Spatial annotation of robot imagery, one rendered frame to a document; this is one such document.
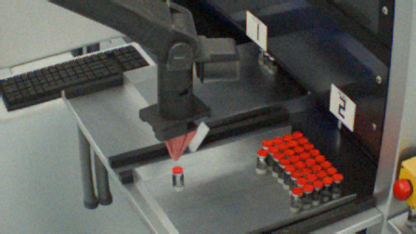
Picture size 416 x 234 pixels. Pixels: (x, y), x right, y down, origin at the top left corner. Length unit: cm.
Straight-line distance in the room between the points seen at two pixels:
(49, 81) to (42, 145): 126
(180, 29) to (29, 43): 99
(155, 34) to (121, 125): 58
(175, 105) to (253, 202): 31
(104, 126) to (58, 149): 150
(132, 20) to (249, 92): 71
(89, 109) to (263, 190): 46
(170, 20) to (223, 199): 45
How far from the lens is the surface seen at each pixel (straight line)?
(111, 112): 191
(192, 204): 164
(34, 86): 214
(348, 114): 166
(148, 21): 130
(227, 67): 140
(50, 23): 226
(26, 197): 313
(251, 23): 194
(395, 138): 154
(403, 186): 150
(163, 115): 144
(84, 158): 264
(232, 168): 174
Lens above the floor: 191
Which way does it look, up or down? 33 degrees down
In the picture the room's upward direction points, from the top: straight up
